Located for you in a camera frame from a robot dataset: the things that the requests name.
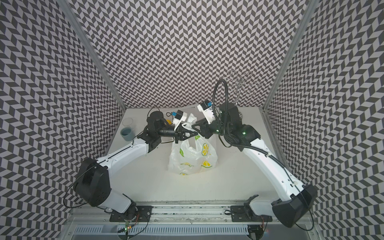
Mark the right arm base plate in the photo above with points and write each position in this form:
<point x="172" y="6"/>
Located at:
<point x="244" y="213"/>

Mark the aluminium front rail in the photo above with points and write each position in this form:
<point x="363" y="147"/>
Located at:
<point x="184" y="212"/>

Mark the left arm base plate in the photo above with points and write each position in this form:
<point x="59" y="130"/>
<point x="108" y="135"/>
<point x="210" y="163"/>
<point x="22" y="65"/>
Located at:
<point x="133" y="214"/>

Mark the teal ceramic cup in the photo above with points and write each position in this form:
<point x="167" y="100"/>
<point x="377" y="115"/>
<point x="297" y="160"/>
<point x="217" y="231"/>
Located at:
<point x="127" y="134"/>

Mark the white plastic basket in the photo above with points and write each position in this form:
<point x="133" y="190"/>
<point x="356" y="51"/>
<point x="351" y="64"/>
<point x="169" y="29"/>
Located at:
<point x="191" y="109"/>

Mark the chrome wire cup stand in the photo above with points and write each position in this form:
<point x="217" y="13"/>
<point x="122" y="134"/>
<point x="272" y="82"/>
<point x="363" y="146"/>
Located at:
<point x="241" y="84"/>

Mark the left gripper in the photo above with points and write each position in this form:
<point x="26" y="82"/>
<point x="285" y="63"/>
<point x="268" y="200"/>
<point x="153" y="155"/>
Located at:
<point x="179" y="134"/>

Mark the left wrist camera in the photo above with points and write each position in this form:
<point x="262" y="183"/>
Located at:
<point x="179" y="116"/>

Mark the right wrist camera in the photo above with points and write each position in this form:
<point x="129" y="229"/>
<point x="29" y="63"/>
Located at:
<point x="206" y="108"/>

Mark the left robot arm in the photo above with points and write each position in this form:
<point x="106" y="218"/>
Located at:
<point x="93" y="179"/>

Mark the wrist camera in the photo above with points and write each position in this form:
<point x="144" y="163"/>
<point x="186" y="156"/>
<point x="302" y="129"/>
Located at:
<point x="206" y="108"/>
<point x="179" y="116"/>

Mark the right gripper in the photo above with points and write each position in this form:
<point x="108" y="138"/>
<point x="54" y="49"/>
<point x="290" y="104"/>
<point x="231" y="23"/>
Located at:
<point x="205" y="128"/>

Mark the clear glass cup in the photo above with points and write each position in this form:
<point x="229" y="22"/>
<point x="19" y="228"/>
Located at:
<point x="128" y="123"/>

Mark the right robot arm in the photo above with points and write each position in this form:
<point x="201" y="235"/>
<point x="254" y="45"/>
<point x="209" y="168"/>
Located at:
<point x="295" y="198"/>

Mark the lemon print plastic bag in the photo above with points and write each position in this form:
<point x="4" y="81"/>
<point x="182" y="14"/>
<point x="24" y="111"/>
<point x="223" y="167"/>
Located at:
<point x="194" y="155"/>

